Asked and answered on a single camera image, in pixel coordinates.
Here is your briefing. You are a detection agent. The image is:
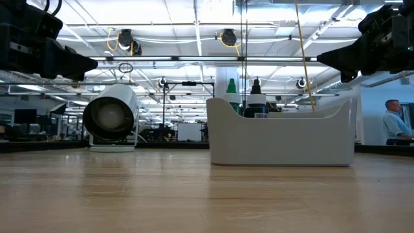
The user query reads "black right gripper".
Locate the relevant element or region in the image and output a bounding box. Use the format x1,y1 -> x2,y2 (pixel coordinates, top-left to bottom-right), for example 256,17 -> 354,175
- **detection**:
316,0 -> 414,83

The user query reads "black ceiling cable reel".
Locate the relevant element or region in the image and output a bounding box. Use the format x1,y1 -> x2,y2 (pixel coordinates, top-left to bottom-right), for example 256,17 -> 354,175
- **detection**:
221,28 -> 239,48
116,28 -> 143,56

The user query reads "black metal gantry frame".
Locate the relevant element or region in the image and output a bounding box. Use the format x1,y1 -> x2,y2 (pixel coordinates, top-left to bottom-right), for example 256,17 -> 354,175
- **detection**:
162,80 -> 215,143

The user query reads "white freestanding board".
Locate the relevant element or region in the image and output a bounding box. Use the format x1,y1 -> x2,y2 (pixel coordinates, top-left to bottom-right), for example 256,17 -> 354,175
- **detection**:
177,122 -> 203,142

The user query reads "large green-capped dye bottle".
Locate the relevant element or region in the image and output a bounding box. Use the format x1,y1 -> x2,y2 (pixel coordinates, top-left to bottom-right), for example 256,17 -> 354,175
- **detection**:
222,78 -> 243,115

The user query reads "white square column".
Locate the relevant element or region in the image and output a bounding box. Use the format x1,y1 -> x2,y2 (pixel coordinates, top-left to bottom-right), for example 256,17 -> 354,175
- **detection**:
215,66 -> 241,100

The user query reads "large black-capped dye bottle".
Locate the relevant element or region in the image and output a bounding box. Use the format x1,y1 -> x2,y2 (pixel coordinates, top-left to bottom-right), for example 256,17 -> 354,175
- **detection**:
243,78 -> 270,118

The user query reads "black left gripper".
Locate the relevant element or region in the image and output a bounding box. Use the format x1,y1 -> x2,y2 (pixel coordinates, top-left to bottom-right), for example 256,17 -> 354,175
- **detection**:
0,0 -> 99,82

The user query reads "dark computer monitor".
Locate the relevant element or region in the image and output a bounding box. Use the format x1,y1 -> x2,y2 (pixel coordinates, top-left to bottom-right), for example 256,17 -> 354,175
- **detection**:
13,108 -> 38,125

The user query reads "person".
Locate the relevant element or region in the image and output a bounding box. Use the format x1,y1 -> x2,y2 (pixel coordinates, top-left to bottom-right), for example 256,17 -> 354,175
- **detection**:
382,99 -> 414,146

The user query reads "black aluminium table frame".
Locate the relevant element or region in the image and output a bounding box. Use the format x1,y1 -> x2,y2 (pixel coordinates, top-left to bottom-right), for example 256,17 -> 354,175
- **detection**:
0,139 -> 414,158

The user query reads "grey plastic bin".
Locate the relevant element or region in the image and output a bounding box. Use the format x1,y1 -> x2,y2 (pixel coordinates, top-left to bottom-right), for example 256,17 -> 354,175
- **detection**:
206,97 -> 358,167

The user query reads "silver ventilation duct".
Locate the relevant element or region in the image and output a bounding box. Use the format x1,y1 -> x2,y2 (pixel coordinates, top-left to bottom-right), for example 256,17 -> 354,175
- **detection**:
315,69 -> 414,94

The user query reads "dark door panel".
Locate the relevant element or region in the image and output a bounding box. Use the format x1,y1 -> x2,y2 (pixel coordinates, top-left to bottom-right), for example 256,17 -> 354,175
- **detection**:
400,102 -> 414,139

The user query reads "white lamp cord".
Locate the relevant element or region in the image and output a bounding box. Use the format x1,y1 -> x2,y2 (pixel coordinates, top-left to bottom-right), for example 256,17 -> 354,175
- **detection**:
131,129 -> 148,143

